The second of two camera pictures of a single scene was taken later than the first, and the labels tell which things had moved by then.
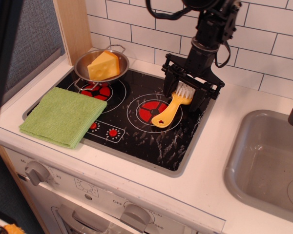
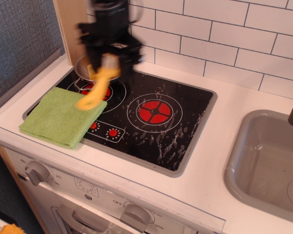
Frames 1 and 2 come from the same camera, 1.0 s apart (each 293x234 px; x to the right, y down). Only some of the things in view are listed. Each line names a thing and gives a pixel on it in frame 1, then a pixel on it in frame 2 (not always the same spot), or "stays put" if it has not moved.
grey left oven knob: (36, 172) stays put
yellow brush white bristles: (183, 94) to (95, 95)
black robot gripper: (196, 70) to (111, 30)
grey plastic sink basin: (263, 164) stays put
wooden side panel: (72, 19) stays put
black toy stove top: (124, 128) stays put
